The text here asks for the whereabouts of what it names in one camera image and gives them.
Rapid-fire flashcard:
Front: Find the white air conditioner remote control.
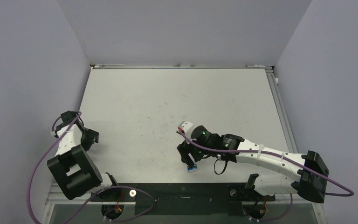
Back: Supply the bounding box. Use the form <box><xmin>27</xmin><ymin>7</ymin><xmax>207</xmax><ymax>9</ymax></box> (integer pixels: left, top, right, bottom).
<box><xmin>187</xmin><ymin>154</ymin><xmax>197</xmax><ymax>169</ymax></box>

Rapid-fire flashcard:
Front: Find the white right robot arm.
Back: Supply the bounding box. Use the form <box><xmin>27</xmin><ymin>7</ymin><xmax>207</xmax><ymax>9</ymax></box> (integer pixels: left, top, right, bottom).
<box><xmin>176</xmin><ymin>122</ymin><xmax>329</xmax><ymax>203</ymax></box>

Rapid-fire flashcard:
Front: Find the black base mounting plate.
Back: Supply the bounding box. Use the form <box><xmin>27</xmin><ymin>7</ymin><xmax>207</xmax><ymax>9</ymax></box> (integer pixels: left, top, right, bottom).
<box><xmin>92</xmin><ymin>182</ymin><xmax>275</xmax><ymax>216</ymax></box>

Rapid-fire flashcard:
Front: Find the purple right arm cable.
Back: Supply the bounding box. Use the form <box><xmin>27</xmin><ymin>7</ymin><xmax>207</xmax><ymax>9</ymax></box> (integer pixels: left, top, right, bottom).
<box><xmin>178</xmin><ymin>131</ymin><xmax>354</xmax><ymax>197</ymax></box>

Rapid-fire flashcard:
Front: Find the aluminium frame rail right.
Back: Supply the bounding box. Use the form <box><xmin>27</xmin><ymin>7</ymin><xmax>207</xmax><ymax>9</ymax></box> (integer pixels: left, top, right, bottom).
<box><xmin>265</xmin><ymin>66</ymin><xmax>298</xmax><ymax>153</ymax></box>

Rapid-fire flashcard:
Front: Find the aluminium frame rail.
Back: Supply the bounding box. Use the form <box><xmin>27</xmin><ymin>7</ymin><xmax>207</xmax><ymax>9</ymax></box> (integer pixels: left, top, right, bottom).
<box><xmin>265</xmin><ymin>66</ymin><xmax>298</xmax><ymax>153</ymax></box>
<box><xmin>90</xmin><ymin>64</ymin><xmax>274</xmax><ymax>70</ymax></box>

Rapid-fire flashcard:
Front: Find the aluminium frame rail back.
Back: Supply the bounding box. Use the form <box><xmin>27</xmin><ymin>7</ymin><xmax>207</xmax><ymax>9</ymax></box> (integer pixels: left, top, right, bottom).
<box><xmin>90</xmin><ymin>64</ymin><xmax>274</xmax><ymax>70</ymax></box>

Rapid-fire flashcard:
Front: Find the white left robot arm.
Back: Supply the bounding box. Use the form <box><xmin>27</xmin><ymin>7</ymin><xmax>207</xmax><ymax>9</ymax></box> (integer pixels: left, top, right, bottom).
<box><xmin>47</xmin><ymin>111</ymin><xmax>120</xmax><ymax>201</ymax></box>

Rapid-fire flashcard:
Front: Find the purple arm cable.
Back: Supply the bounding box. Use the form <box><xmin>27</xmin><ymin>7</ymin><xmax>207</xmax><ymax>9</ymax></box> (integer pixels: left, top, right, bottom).
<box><xmin>26</xmin><ymin>112</ymin><xmax>157</xmax><ymax>224</ymax></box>
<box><xmin>178</xmin><ymin>131</ymin><xmax>354</xmax><ymax>197</ymax></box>

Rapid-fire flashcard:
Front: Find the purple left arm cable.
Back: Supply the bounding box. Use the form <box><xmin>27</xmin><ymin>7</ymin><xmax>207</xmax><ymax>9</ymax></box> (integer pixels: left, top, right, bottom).
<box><xmin>26</xmin><ymin>112</ymin><xmax>157</xmax><ymax>224</ymax></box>

